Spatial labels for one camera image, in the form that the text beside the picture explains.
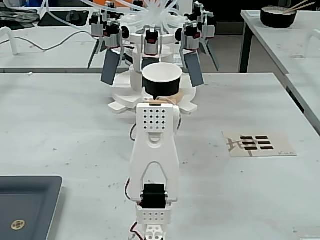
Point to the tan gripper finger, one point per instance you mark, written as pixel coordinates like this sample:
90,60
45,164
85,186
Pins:
178,97

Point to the black paper cup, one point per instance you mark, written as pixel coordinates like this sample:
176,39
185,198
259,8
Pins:
162,85

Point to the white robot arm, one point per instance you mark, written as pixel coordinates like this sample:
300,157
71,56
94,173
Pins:
155,150

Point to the small printed label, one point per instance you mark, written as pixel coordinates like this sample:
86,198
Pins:
177,60

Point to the printed paper mat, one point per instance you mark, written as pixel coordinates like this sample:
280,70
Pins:
260,143

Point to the black desk mat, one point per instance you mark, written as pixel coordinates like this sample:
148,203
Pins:
65,18

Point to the dark grey paddle plate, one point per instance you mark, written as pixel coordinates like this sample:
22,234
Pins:
93,56
212,57
195,70
110,67
150,61

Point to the white carousel dispenser machine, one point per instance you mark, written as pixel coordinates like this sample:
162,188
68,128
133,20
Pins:
136,77

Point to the grey pump unit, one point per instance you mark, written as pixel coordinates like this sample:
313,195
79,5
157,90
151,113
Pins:
151,42
191,37
208,25
96,25
112,37

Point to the clear tube bundle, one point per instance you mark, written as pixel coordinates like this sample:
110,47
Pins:
155,12

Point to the grey background table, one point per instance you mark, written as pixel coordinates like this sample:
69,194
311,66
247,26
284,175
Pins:
62,58

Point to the grey side table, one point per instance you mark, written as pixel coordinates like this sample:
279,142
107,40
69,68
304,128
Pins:
275,45

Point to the black bowl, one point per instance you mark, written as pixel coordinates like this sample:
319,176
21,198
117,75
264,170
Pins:
277,20

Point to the wooden chopstick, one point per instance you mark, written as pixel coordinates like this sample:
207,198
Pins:
302,7
297,5

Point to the dark crumpled cloth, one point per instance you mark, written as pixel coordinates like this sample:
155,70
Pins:
17,16

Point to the grey plastic tray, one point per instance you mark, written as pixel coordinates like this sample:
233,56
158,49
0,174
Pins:
25,200

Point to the round tan token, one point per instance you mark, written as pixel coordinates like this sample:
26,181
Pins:
18,225

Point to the white arch bracket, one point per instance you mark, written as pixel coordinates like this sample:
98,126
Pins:
310,35
13,40

